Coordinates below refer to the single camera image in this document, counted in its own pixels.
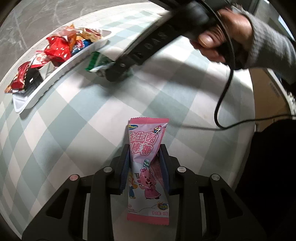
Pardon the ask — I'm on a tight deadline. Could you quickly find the silver white snack packet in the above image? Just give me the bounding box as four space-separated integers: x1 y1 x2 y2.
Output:
39 61 57 80

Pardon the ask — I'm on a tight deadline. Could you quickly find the dark red snack packet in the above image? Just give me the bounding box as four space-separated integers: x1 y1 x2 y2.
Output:
4 61 31 93

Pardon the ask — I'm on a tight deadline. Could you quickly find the gold red snack packet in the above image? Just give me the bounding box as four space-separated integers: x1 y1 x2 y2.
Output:
80 28 102 43

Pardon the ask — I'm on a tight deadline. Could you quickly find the black snack packet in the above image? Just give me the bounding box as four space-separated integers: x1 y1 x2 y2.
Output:
23 68 43 93

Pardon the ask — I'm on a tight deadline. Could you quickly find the white plastic snack tray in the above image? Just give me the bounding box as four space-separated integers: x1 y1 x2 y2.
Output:
13 30 112 114

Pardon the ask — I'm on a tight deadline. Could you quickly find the green white checkered tablecloth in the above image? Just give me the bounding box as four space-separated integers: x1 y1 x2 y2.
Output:
1 37 254 235

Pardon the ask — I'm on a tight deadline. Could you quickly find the green seaweed snack packet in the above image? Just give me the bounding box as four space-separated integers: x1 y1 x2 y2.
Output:
85 51 134 78

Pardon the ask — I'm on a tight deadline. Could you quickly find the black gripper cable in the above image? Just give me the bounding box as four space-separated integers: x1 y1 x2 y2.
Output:
207 4 296 130

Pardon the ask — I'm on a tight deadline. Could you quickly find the large red snack packet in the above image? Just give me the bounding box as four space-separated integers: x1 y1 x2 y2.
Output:
44 36 71 63

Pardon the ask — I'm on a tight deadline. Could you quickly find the grey knit right sleeve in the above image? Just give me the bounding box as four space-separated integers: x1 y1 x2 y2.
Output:
242 11 295 85

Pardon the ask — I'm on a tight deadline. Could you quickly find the white red peach packet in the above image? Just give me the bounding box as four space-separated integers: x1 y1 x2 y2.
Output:
30 50 51 69

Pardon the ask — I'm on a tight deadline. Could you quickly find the orange snack packet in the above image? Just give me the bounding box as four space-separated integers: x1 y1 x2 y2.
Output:
67 34 77 52

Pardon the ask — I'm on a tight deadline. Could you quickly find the pink lollipop candy packet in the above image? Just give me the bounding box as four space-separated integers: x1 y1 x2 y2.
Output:
127 118 169 225

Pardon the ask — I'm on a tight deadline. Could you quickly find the right hand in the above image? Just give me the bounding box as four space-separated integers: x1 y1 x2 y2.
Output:
190 9 253 64

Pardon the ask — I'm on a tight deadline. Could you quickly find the clear pinkish snack packet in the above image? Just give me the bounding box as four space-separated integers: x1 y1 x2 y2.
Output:
52 25 81 37

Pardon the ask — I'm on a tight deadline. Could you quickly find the blue cookie packet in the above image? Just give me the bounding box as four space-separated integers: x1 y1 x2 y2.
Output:
71 39 92 56

